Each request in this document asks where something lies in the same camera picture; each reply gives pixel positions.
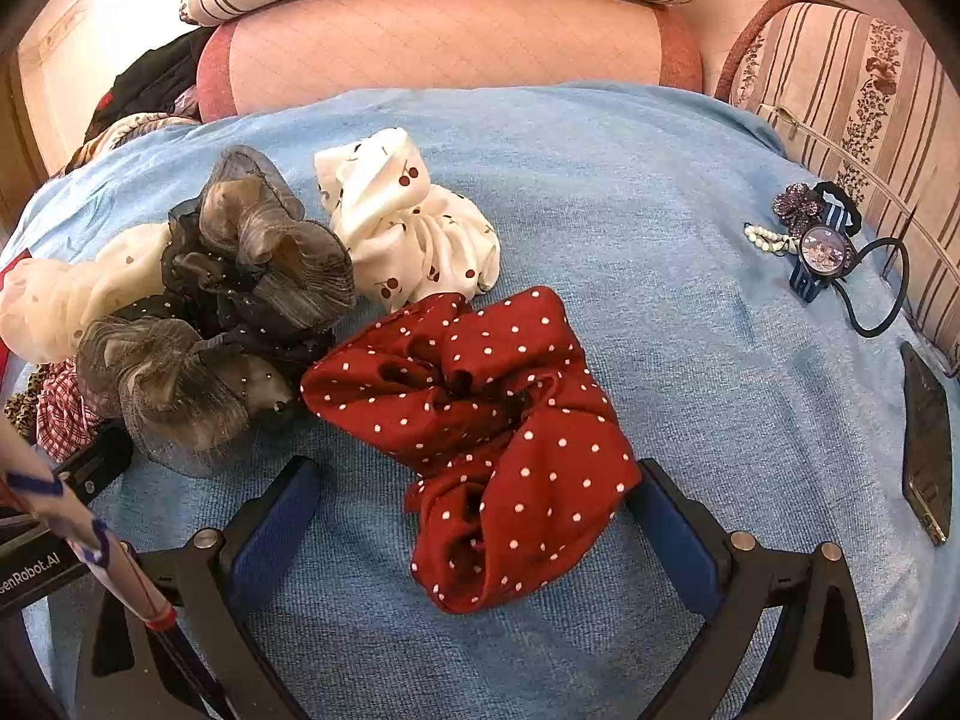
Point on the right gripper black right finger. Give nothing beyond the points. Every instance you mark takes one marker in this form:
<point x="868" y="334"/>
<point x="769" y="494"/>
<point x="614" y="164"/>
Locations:
<point x="817" y="664"/>

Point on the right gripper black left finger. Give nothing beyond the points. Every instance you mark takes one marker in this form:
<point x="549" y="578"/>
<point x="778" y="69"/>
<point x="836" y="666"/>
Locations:
<point x="215" y="582"/>

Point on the red white checked scrunchie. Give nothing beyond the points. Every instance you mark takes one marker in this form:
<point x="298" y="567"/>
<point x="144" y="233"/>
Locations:
<point x="64" y="424"/>

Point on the grey organza scrunchie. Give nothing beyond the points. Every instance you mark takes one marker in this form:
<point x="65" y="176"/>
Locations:
<point x="250" y="291"/>

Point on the cream dotted organza scrunchie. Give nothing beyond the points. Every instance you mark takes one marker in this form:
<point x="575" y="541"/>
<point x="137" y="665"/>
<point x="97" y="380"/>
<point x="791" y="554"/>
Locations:
<point x="47" y="304"/>

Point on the red polka dot scrunchie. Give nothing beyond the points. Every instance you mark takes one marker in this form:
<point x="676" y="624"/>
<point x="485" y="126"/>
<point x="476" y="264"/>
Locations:
<point x="519" y="458"/>

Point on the white cherry print scrunchie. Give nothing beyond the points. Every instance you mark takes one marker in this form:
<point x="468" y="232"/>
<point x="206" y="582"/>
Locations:
<point x="408" y="236"/>

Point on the white sleeve with blue stripes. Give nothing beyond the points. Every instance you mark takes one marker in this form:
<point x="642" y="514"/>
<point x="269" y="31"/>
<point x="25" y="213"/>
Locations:
<point x="30" y="486"/>

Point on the black hair clip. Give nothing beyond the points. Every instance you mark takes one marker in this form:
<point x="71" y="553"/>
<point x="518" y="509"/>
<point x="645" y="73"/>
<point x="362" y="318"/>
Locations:
<point x="926" y="480"/>

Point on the blue striped watch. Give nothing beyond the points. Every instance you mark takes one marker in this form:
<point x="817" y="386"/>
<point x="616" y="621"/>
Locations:
<point x="825" y="251"/>

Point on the patterned beige scarf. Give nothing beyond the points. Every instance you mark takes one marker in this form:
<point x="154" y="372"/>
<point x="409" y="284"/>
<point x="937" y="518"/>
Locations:
<point x="125" y="130"/>

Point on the black clothing pile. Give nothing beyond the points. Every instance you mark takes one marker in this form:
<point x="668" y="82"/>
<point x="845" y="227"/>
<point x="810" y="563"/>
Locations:
<point x="162" y="80"/>

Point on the pink bed mattress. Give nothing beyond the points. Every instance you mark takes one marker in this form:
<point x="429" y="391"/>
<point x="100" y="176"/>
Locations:
<point x="302" y="51"/>

